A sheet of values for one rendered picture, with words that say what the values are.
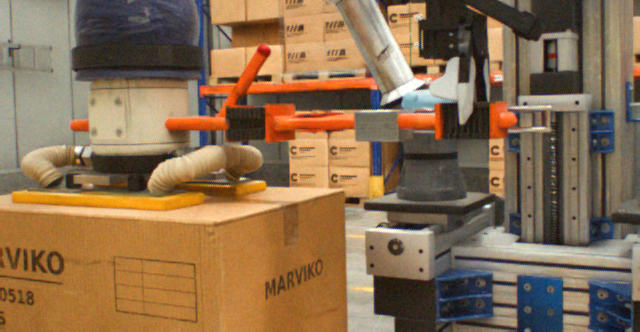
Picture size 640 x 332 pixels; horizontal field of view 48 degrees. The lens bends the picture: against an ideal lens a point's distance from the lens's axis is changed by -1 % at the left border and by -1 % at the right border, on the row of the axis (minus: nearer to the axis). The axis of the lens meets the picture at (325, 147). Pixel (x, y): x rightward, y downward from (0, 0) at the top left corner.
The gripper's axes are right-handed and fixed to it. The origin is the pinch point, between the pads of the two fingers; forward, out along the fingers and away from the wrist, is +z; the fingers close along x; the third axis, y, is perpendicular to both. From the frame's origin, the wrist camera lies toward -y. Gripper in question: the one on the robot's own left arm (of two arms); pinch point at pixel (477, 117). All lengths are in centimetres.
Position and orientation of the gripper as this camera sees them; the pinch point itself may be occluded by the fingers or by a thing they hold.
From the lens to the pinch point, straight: 103.0
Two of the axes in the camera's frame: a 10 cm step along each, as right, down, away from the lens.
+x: -4.5, 0.6, -8.9
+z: 0.3, 10.0, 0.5
